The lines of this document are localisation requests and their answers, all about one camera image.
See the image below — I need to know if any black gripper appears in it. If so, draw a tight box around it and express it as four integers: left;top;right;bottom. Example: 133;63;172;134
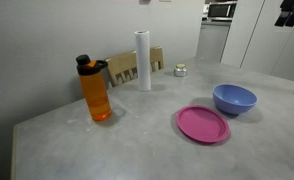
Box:
274;0;294;28

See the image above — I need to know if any pink plastic plate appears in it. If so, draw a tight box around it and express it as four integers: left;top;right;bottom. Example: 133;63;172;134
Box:
175;105;231;144

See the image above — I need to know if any blue bowl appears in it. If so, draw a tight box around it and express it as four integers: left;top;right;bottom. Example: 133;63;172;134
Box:
212;83;259;116

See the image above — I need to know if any white tall cabinet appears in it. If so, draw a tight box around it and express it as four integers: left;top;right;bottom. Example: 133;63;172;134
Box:
220;0;294;84

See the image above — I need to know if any microwave oven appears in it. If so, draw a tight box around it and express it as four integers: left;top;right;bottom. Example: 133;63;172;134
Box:
207;1;238;22

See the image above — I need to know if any grey counter cabinet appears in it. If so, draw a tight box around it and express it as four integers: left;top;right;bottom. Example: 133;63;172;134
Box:
195;19;231;63

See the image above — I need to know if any glass candle jar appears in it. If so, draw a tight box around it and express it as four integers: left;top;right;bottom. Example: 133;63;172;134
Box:
173;63;188;78

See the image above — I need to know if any white paper towel roll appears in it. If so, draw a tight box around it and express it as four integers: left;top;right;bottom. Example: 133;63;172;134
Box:
134;30;152;92

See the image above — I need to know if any wooden chair curved backrest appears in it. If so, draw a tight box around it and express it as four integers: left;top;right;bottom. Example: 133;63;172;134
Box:
104;45;165;88

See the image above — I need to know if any orange water bottle black cap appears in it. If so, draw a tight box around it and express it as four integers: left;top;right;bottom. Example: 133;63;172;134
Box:
75;53;113;122

